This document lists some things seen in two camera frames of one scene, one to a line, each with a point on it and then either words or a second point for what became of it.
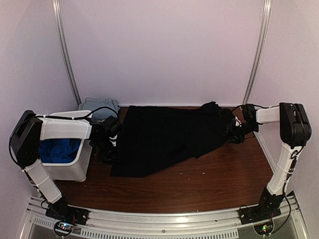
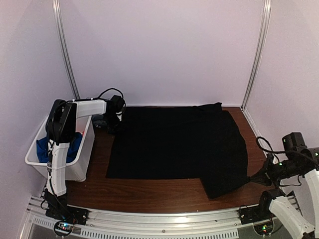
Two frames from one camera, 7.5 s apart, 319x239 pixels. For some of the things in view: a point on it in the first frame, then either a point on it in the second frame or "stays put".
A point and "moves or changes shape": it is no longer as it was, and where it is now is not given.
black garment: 153,136 moves or changes shape
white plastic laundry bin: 69,125 stays put
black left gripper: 101,157 → 108,130
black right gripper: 232,129 → 261,178
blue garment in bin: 59,151 stays put
